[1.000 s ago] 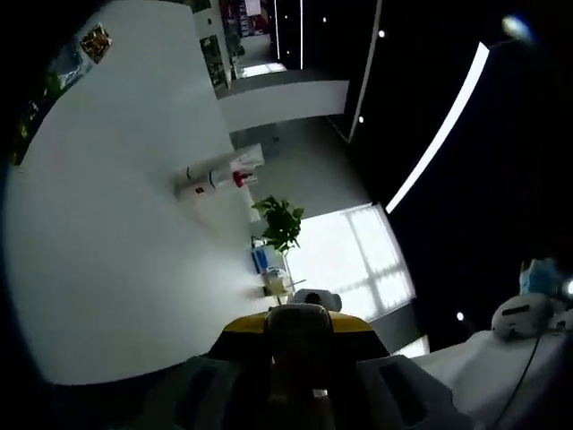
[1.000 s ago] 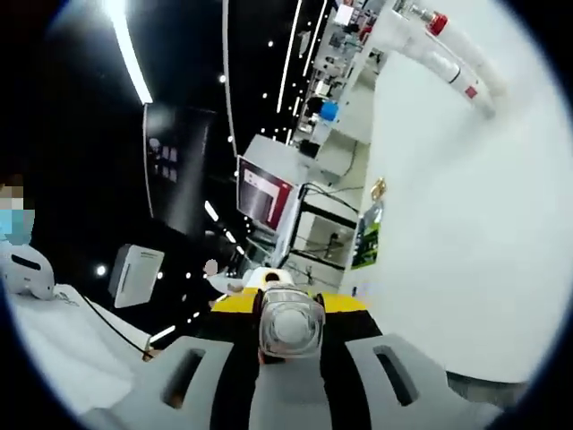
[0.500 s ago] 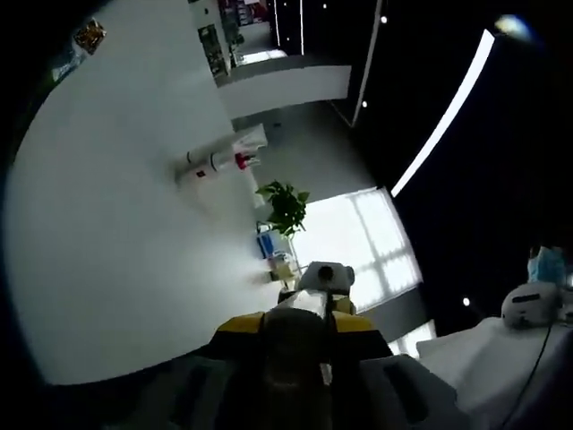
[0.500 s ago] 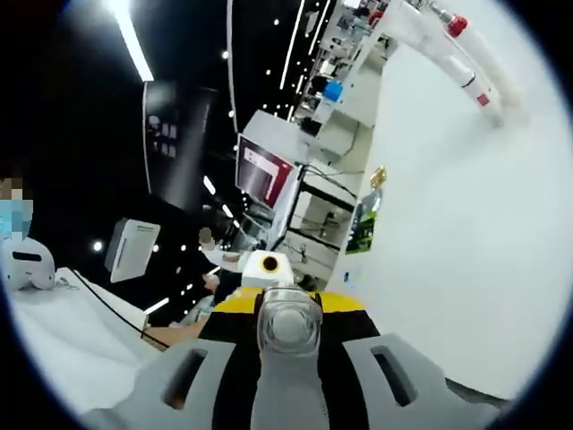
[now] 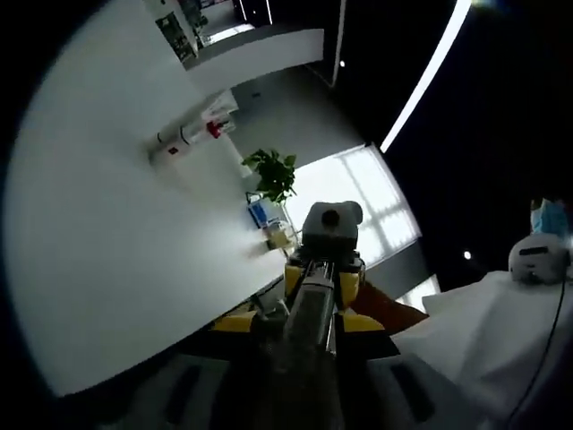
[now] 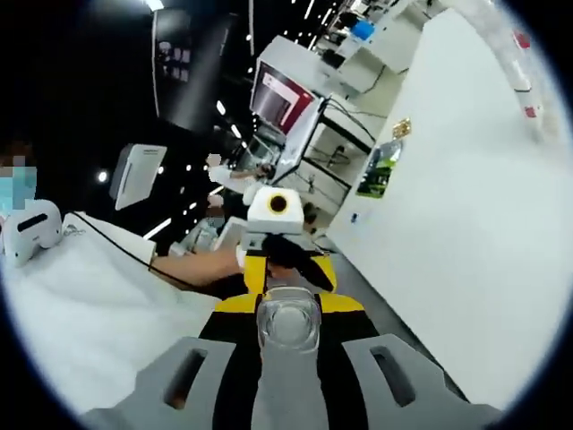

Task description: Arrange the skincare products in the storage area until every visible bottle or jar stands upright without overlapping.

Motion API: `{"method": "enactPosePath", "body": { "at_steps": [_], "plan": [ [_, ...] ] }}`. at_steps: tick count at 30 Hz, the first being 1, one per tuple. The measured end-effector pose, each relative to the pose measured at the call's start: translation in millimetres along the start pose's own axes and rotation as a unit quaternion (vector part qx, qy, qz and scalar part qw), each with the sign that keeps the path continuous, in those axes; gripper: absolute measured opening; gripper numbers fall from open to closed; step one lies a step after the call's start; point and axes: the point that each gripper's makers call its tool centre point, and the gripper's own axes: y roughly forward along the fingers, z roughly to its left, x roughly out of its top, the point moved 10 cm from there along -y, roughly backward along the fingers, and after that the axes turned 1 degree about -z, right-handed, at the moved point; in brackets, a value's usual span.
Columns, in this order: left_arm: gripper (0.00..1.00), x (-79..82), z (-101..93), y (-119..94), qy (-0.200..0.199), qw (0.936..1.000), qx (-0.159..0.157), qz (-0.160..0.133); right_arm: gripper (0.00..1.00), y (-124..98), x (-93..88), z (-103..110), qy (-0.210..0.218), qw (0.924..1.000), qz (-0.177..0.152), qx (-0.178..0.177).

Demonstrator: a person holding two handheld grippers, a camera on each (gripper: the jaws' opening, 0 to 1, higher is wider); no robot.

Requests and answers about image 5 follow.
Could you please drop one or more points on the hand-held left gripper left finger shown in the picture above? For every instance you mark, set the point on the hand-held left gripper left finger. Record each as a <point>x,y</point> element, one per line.
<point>224,358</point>

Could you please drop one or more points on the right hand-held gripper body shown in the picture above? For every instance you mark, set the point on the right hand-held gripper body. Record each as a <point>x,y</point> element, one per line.
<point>344,233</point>

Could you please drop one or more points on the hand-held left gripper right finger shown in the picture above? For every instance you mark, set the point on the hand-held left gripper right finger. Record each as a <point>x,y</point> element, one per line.
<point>367,354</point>

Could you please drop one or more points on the red-collared white skincare bottle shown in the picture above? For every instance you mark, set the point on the red-collared white skincare bottle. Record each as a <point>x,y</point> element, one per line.
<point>215,129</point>

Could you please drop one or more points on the bright window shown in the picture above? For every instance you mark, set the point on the bright window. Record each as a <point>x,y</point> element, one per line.
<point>385,192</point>

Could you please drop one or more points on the potted green plant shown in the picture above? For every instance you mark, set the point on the potted green plant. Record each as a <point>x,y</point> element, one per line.
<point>273,174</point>

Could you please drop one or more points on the wide ceiling light strip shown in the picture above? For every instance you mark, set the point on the wide ceiling light strip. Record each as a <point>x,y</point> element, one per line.
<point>388,141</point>

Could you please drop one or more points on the person's white shirt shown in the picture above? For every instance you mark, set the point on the person's white shirt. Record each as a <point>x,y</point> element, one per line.
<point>470,322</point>

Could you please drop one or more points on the blue face mask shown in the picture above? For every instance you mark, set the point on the blue face mask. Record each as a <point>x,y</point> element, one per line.
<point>548,219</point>

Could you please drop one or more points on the open cluttered shelf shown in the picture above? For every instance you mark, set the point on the open cluttered shelf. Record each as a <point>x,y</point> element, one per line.
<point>177,38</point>

